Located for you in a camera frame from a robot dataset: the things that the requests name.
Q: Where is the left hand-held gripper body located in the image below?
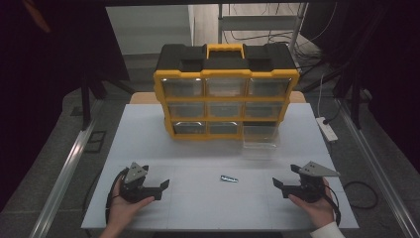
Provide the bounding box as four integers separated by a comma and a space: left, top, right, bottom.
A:
118, 162, 150, 203

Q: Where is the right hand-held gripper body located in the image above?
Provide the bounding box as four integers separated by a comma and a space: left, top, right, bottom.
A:
296, 161, 341, 203

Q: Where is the clear plastic pulled-out drawer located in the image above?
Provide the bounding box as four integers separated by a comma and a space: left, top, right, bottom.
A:
242, 124, 281, 161

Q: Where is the person's right hand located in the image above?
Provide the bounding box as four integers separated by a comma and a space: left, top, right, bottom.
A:
287, 177, 336, 230

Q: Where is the person's left hand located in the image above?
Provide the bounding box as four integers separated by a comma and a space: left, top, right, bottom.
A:
104, 178, 156, 234

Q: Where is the white power strip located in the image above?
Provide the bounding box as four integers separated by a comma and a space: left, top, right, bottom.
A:
315, 116, 339, 144

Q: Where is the wooden table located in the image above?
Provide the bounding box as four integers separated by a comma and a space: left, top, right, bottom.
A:
129, 90, 307, 105

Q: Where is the row of clear cabinet drawers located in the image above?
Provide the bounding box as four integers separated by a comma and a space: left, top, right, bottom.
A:
160, 77, 292, 136

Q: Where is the black curtain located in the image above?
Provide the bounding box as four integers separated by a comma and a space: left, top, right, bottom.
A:
298, 0, 420, 167
0, 0, 131, 212

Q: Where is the yellow black organizer cabinet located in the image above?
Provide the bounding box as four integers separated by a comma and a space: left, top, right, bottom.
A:
153, 43, 301, 142

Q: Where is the grey metal shelf stand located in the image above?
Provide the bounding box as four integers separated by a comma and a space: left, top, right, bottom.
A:
217, 2, 310, 56

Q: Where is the right hand-held gripper black cable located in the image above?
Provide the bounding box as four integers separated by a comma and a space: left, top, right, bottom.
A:
323, 183, 342, 226

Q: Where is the hand-held gripper black cable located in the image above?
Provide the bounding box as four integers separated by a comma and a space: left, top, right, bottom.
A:
323, 183, 342, 226
104, 167, 131, 229

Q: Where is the left hand-held gripper black cable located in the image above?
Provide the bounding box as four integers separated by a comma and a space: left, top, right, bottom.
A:
104, 167, 131, 229

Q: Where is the black floor frame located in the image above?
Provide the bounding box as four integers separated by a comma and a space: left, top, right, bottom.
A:
83, 130, 107, 155

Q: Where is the looped black floor cable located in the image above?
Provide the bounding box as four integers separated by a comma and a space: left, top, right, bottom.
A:
342, 180, 379, 210

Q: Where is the black plug cable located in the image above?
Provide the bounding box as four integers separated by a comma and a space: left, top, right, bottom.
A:
322, 98, 343, 126

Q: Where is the aluminium frame rail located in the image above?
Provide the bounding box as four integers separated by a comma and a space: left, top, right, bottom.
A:
37, 98, 105, 238
334, 97, 420, 238

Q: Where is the white power cable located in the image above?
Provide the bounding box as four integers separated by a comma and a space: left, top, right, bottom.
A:
316, 72, 327, 119

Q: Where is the tangle of black floor cables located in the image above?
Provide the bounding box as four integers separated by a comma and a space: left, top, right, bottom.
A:
227, 29, 326, 72

